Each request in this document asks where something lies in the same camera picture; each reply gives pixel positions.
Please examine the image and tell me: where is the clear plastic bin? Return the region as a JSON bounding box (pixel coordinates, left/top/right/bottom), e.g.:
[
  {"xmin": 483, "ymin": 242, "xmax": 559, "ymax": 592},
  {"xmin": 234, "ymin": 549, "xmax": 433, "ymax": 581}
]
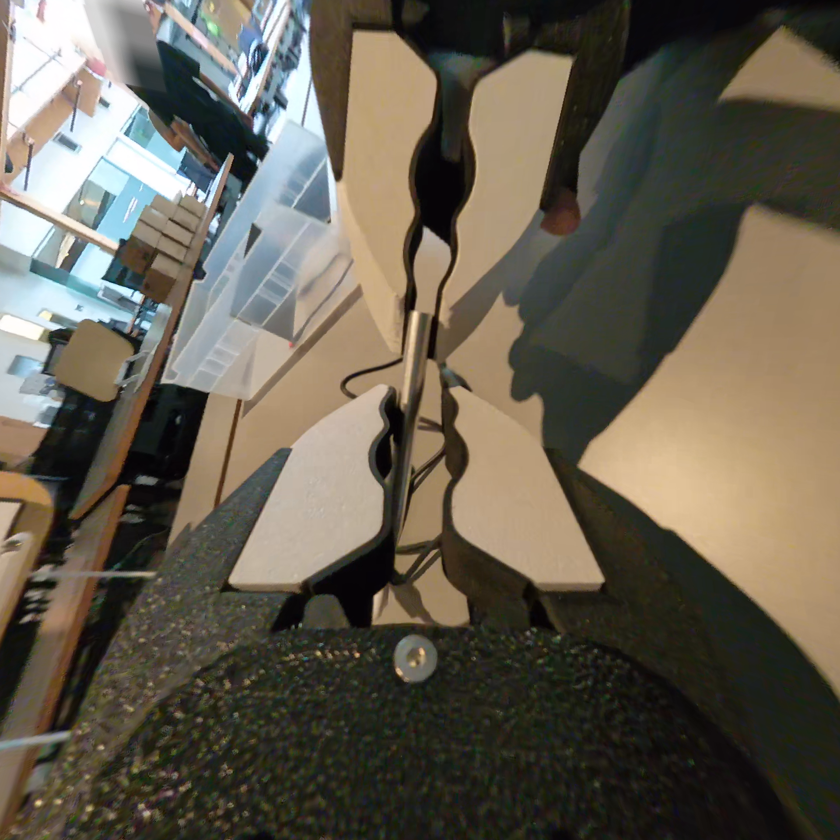
[{"xmin": 161, "ymin": 121, "xmax": 358, "ymax": 401}]

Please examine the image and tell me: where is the white document stand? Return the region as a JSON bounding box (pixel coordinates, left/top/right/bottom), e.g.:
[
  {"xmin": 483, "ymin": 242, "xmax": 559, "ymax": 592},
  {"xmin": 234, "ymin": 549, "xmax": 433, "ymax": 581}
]
[{"xmin": 0, "ymin": 532, "xmax": 158, "ymax": 756}]

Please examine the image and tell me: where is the white usb hub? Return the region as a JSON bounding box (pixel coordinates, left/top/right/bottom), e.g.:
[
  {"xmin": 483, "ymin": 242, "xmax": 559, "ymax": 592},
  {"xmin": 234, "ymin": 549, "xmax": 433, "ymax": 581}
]
[{"xmin": 392, "ymin": 311, "xmax": 435, "ymax": 547}]

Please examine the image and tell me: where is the stack of cardboard boxes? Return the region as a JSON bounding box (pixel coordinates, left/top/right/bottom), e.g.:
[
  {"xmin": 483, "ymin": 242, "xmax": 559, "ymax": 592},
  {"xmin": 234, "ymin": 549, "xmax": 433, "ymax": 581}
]
[{"xmin": 120, "ymin": 192, "xmax": 209, "ymax": 301}]

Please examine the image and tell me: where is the rounded beige board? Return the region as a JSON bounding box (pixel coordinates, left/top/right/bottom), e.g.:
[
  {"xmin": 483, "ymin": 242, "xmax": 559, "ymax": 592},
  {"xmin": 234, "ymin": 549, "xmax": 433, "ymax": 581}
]
[{"xmin": 54, "ymin": 319, "xmax": 137, "ymax": 403}]

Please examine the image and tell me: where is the person's right hand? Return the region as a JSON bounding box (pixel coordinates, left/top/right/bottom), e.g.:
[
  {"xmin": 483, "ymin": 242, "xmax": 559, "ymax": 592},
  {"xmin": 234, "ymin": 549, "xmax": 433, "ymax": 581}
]
[{"xmin": 540, "ymin": 189, "xmax": 583, "ymax": 237}]

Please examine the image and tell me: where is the black-plug usb cable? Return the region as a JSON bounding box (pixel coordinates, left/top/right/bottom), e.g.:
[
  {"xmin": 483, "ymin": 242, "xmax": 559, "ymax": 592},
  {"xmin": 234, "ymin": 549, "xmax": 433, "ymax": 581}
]
[{"xmin": 341, "ymin": 357, "xmax": 450, "ymax": 586}]

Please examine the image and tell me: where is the instruction sheet on stand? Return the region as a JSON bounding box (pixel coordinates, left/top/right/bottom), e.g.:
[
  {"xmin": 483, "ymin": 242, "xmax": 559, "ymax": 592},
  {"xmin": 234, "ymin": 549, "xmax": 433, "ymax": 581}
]
[{"xmin": 0, "ymin": 472, "xmax": 55, "ymax": 634}]

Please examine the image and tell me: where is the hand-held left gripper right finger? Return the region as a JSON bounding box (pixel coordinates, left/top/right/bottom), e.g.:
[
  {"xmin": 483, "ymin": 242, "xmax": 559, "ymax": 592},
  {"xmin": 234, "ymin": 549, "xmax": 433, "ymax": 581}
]
[{"xmin": 441, "ymin": 386, "xmax": 606, "ymax": 631}]

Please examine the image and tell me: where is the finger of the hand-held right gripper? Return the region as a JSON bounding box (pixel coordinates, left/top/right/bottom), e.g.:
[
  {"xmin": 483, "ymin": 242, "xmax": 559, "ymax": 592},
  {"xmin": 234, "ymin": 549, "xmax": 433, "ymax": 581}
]
[
  {"xmin": 340, "ymin": 28, "xmax": 441, "ymax": 357},
  {"xmin": 438, "ymin": 51, "xmax": 578, "ymax": 360}
]

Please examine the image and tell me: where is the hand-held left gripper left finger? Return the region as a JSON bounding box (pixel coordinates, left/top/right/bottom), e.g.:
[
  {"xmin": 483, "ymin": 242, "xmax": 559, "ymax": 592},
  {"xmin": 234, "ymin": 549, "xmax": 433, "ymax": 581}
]
[{"xmin": 228, "ymin": 385, "xmax": 398, "ymax": 630}]

